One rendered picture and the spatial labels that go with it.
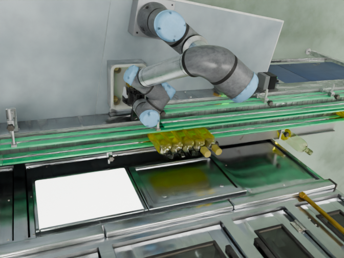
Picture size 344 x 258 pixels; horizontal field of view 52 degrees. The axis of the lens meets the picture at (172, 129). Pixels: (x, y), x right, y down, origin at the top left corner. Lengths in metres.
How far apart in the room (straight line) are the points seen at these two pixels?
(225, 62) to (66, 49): 0.84
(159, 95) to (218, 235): 0.60
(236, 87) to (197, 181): 0.65
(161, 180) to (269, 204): 0.49
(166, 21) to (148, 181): 0.70
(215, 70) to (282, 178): 0.93
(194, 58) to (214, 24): 0.79
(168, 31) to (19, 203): 0.92
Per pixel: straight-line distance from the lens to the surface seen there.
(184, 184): 1.64
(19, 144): 1.63
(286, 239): 1.54
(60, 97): 1.76
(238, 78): 1.13
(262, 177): 1.85
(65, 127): 1.69
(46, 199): 1.55
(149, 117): 1.43
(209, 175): 1.72
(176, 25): 1.45
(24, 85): 1.73
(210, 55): 1.10
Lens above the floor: 2.38
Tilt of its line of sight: 55 degrees down
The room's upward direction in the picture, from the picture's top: 140 degrees clockwise
